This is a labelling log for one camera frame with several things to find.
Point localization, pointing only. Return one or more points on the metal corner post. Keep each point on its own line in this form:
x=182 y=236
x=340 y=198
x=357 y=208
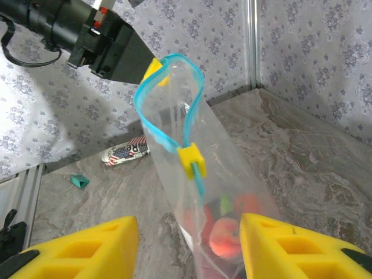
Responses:
x=252 y=43

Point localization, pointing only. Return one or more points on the black clamp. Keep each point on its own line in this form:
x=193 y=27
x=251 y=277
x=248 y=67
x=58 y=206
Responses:
x=11 y=235

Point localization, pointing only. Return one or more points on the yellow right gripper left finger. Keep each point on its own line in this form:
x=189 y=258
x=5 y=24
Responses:
x=72 y=253

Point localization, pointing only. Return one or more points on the aluminium frame rail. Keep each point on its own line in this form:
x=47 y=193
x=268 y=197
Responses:
x=20 y=189

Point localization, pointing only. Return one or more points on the teal binder clip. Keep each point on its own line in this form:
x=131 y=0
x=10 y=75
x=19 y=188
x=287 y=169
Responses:
x=79 y=180

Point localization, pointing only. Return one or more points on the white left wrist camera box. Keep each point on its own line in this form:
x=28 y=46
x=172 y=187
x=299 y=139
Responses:
x=103 y=3

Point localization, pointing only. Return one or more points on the red toy tomato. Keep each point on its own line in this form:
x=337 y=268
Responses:
x=207 y=222

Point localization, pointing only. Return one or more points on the clear zip-top bag blue zipper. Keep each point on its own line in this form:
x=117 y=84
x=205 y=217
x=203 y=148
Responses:
x=203 y=139

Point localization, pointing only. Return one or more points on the dark toy eggplant green tip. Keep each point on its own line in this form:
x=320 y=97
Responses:
x=225 y=205

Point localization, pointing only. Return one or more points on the yellow zipper slider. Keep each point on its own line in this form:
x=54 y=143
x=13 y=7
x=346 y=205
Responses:
x=190 y=160

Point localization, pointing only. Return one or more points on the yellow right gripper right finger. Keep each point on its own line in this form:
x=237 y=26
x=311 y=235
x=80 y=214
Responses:
x=290 y=253

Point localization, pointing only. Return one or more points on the flag print can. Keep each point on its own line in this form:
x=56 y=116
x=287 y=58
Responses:
x=125 y=151

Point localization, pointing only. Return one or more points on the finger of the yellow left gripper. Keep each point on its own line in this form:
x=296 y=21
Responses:
x=152 y=69
x=164 y=81

